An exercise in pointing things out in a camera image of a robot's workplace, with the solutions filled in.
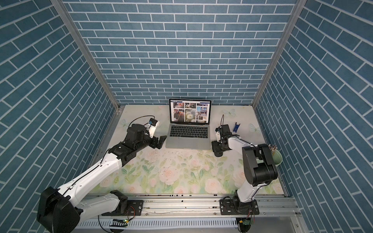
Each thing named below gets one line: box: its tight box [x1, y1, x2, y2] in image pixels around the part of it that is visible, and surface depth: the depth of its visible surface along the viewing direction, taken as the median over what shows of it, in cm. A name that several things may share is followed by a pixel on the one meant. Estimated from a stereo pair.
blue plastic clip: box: [232, 122, 241, 133], surface depth 107 cm
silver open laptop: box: [165, 98, 212, 150], surface depth 104 cm
